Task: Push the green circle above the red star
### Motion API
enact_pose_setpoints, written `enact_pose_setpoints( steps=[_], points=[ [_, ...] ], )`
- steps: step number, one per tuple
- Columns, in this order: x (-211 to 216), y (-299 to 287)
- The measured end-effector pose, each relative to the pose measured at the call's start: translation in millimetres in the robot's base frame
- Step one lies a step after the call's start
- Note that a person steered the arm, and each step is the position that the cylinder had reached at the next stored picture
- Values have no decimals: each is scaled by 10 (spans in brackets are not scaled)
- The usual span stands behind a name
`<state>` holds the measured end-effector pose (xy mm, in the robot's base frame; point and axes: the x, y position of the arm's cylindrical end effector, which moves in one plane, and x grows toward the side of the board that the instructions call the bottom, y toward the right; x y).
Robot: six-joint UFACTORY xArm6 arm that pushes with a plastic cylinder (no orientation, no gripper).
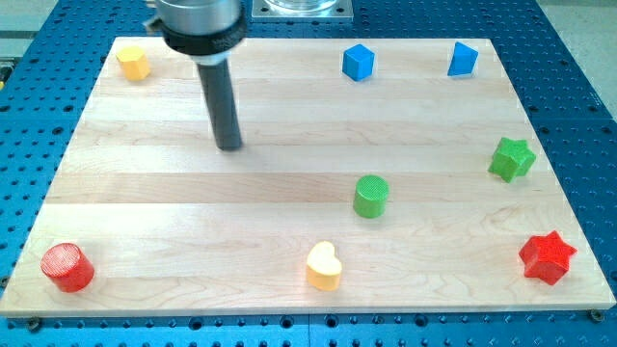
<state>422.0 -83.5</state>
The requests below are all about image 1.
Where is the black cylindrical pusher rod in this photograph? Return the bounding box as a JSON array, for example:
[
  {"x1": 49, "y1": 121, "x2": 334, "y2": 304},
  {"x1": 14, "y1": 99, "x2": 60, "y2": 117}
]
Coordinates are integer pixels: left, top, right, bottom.
[{"x1": 198, "y1": 60, "x2": 242, "y2": 151}]

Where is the green cylinder block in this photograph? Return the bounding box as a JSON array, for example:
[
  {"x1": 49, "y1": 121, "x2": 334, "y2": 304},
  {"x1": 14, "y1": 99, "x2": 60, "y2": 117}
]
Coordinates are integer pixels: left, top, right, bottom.
[{"x1": 353, "y1": 174, "x2": 389, "y2": 219}]

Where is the green star block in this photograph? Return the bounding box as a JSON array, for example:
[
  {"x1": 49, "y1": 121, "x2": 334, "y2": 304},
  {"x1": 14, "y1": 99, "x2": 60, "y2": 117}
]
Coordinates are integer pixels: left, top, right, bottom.
[{"x1": 488, "y1": 137, "x2": 536, "y2": 183}]

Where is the red star block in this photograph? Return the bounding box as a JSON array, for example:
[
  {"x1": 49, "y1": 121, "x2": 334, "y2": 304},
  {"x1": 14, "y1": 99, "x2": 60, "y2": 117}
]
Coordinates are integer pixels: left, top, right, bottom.
[{"x1": 519, "y1": 230, "x2": 577, "y2": 285}]

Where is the yellow hexagon block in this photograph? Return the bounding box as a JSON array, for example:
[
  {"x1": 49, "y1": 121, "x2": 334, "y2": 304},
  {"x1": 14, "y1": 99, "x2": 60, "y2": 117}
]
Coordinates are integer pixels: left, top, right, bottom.
[{"x1": 116, "y1": 46, "x2": 150, "y2": 81}]

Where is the blue cube block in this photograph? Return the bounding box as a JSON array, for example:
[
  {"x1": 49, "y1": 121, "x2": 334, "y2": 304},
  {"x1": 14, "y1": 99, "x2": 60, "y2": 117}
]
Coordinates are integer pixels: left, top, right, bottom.
[{"x1": 341, "y1": 44, "x2": 375, "y2": 82}]

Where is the blue perforated table plate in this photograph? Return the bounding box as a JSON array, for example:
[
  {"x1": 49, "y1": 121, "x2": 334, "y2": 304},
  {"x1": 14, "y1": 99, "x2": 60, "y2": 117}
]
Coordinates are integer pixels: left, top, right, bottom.
[{"x1": 1, "y1": 1, "x2": 616, "y2": 346}]

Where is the wooden board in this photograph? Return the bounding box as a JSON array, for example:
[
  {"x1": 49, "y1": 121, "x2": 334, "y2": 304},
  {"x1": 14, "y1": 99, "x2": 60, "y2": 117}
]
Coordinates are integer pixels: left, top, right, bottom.
[{"x1": 1, "y1": 38, "x2": 615, "y2": 317}]

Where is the yellow heart block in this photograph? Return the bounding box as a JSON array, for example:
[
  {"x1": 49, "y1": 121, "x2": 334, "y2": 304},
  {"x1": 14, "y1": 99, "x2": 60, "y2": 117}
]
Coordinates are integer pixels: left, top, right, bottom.
[{"x1": 306, "y1": 241, "x2": 342, "y2": 291}]

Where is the red cylinder block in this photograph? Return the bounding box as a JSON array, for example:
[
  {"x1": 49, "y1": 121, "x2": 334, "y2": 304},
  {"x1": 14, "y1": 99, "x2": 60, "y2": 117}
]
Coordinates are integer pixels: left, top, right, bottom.
[{"x1": 40, "y1": 243, "x2": 95, "y2": 293}]

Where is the blue wedge block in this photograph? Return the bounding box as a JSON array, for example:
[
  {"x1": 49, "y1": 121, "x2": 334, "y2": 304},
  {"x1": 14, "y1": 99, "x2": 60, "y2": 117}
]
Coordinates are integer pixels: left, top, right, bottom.
[{"x1": 447, "y1": 41, "x2": 479, "y2": 76}]

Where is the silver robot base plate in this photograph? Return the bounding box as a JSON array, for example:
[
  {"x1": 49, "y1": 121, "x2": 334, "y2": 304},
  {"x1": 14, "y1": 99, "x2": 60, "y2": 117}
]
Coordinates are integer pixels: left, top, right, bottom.
[{"x1": 248, "y1": 0, "x2": 354, "y2": 22}]

